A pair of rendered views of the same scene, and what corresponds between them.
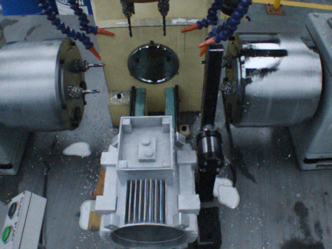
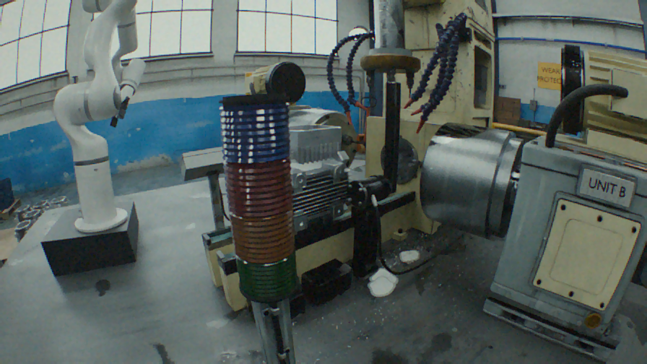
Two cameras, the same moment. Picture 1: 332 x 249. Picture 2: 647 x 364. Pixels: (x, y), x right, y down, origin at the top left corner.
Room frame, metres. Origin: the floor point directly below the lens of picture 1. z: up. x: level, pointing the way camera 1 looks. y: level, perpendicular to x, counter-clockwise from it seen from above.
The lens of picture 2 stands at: (-0.05, -0.47, 1.21)
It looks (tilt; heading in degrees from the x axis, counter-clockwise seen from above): 17 degrees down; 49
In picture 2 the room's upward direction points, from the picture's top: straight up
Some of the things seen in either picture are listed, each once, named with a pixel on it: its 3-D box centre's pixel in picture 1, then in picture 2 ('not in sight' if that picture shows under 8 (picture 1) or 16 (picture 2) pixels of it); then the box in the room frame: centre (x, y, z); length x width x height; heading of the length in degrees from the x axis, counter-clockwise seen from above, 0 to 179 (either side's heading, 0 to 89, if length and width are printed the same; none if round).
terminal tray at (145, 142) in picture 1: (146, 151); (307, 142); (0.34, 0.04, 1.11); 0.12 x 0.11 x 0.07; 178
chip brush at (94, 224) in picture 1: (100, 196); not in sight; (0.40, 0.19, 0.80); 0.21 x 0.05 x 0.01; 177
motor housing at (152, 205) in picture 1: (149, 192); (294, 185); (0.30, 0.04, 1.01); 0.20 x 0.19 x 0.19; 178
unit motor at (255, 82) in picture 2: not in sight; (265, 110); (0.60, 0.67, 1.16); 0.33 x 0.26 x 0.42; 88
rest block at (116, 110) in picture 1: (121, 108); not in sight; (0.68, 0.14, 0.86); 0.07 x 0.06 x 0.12; 88
